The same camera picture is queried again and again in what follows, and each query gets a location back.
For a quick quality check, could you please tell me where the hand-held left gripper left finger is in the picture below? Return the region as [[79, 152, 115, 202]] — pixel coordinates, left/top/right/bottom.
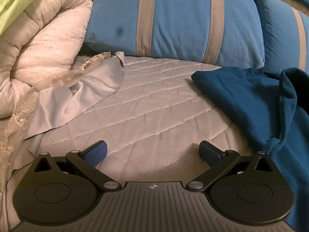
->
[[31, 140, 122, 192]]

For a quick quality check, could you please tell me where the dark blue sweatshirt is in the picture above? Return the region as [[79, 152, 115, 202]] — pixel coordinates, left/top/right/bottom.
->
[[191, 67, 309, 219]]

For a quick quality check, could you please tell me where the cream quilted comforter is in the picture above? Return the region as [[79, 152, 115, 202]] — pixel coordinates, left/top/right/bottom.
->
[[0, 0, 93, 119]]

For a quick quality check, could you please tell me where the grey quilted bedspread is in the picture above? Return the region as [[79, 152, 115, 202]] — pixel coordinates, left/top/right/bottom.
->
[[0, 54, 254, 225]]

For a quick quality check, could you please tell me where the grey lace-trimmed sheet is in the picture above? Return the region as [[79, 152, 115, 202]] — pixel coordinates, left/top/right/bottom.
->
[[0, 51, 125, 174]]

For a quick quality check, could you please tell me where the blue grey-striped pillow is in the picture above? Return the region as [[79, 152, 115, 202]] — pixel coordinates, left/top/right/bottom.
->
[[255, 0, 309, 73], [83, 0, 265, 69]]

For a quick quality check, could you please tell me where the light green blanket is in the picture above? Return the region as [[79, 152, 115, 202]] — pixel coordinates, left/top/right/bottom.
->
[[0, 0, 49, 35]]

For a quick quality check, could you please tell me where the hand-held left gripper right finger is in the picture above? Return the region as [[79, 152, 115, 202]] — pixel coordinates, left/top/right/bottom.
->
[[186, 140, 274, 192]]

